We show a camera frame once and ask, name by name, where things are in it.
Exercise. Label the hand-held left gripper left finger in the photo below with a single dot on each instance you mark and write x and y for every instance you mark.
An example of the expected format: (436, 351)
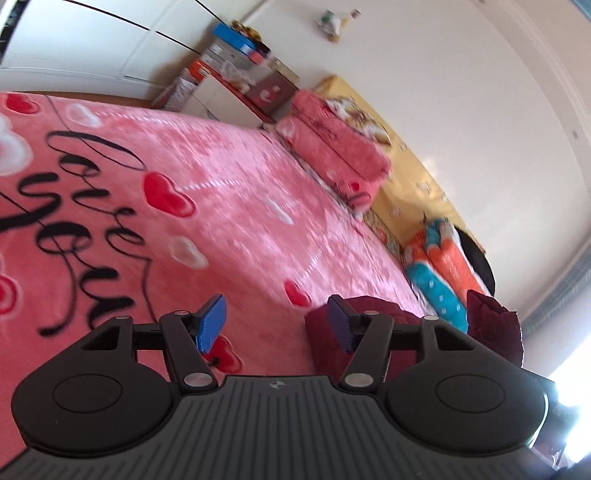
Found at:
(210, 323)

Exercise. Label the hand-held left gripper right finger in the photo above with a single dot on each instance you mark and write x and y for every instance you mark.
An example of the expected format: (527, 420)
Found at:
(341, 325)

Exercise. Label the maroon quilted down jacket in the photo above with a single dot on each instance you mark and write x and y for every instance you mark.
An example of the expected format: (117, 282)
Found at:
(317, 341)

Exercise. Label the orange Good Luck pillow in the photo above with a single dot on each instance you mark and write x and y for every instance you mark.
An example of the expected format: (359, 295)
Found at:
(455, 267)

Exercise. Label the pink heart-print bed blanket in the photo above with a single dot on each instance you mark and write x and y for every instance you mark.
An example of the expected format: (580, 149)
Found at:
(231, 184)

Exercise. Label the black pillow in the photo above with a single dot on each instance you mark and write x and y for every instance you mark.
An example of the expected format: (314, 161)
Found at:
(478, 258)

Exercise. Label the yellow headboard cover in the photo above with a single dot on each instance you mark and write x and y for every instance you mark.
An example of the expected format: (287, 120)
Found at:
(415, 184)

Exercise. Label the pink folded quilt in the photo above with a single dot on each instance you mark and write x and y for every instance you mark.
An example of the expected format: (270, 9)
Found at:
(341, 143)

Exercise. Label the cream floral folded quilt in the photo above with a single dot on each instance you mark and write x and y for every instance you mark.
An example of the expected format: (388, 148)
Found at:
(364, 120)

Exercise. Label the white dresser with clutter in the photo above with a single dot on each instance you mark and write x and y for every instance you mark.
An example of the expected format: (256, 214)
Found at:
(221, 97)

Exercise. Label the maroon box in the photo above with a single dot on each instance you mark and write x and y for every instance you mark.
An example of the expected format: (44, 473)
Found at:
(274, 92)

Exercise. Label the clear storage box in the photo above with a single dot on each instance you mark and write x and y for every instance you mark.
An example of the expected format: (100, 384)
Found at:
(231, 57)

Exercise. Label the blue box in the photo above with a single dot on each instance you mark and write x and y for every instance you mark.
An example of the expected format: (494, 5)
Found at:
(233, 37)

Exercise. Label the white wardrobe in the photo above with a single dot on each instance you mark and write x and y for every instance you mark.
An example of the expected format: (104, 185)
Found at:
(92, 41)

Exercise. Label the small wall ornament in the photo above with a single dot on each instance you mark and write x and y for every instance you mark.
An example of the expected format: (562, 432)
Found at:
(333, 21)

